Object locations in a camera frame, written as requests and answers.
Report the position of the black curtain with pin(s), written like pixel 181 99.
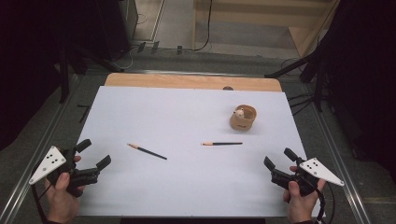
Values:
pixel 364 62
pixel 31 62

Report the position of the black cabinet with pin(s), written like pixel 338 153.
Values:
pixel 121 25

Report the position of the black metal stand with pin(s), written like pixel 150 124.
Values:
pixel 317 81
pixel 63 77

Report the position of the black pencil with orange end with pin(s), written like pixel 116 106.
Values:
pixel 146 151
pixel 221 143

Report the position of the person's right hand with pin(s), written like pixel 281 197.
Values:
pixel 300 208

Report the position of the light wooden shelf unit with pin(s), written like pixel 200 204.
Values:
pixel 249 25

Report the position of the wooden table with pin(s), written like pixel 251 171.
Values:
pixel 186 81

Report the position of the tan pen holder with bear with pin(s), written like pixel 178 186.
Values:
pixel 243 119

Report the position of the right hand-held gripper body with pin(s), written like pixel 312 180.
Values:
pixel 317 169

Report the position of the person's left hand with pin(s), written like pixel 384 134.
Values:
pixel 62 202

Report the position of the metal floor rail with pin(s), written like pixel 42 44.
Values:
pixel 34 149
pixel 339 155

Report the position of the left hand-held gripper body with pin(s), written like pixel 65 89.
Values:
pixel 49 163

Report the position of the black floor tape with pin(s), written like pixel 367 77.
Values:
pixel 84 113

